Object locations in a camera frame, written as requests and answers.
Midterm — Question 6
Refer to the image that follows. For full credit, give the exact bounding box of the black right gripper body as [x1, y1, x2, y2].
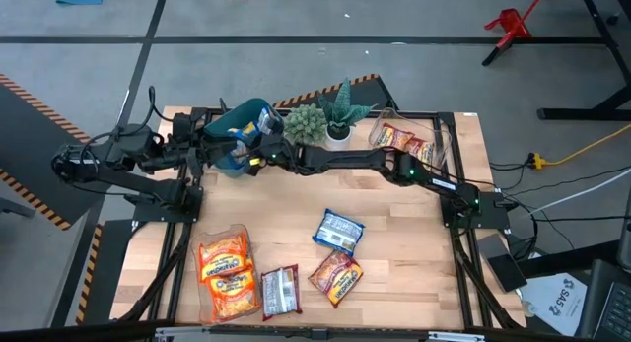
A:
[248, 133, 297, 178]

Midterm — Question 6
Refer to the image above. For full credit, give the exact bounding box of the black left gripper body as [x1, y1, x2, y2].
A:
[184, 127, 223, 179]

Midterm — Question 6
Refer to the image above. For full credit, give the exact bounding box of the blue Maruchan noodle pack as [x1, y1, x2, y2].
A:
[312, 207, 366, 258]
[227, 120, 261, 159]
[256, 107, 277, 136]
[219, 137, 253, 178]

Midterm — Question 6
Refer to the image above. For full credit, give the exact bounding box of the orange Maruchan noodle pack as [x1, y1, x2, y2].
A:
[205, 268, 261, 321]
[197, 233, 255, 284]

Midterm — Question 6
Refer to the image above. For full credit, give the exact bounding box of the red Maruchan noodle pack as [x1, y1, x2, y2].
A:
[374, 122, 416, 151]
[308, 249, 365, 309]
[259, 263, 303, 322]
[404, 137, 438, 167]

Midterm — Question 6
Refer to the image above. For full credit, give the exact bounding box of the clear plastic bin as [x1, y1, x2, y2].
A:
[367, 107, 454, 178]
[190, 223, 262, 326]

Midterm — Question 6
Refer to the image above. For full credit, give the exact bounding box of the round green succulent plant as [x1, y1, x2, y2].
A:
[283, 103, 329, 147]

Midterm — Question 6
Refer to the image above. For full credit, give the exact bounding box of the teal plastic bin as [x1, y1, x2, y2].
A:
[202, 98, 286, 180]

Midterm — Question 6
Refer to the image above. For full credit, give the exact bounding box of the white plant pot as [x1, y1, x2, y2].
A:
[323, 126, 353, 152]

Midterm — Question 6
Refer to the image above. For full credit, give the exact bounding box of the green snake plant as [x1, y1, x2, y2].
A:
[317, 78, 379, 136]

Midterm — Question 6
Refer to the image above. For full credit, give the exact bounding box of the black hazard-striped floor mat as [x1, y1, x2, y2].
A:
[272, 73, 399, 111]
[75, 218, 135, 327]
[0, 73, 127, 233]

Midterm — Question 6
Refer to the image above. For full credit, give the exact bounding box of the grey table leg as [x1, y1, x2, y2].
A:
[0, 196, 36, 220]

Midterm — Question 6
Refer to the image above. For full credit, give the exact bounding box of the red metal floor stand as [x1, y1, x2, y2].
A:
[482, 0, 552, 40]

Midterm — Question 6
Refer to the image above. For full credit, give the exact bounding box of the white printed paper sheet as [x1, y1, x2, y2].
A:
[518, 271, 589, 337]

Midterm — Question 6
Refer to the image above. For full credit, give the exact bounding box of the black laptop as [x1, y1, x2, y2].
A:
[575, 258, 631, 342]

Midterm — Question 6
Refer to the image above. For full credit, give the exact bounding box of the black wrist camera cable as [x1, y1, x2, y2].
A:
[78, 84, 175, 154]

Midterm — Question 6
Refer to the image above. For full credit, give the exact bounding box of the black aluminium table frame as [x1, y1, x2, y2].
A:
[110, 104, 527, 333]

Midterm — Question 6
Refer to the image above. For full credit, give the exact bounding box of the silver front rail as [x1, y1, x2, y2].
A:
[155, 325, 487, 342]

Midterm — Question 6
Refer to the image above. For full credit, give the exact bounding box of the black power cable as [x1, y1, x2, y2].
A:
[490, 164, 631, 193]
[529, 213, 631, 224]

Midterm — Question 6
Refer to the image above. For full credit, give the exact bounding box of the yellow extension cable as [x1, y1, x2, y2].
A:
[527, 123, 631, 171]

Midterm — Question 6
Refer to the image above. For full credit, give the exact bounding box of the white cable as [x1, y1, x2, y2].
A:
[529, 168, 631, 216]

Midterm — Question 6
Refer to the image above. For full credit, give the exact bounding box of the black desk frame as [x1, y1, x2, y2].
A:
[480, 0, 631, 122]

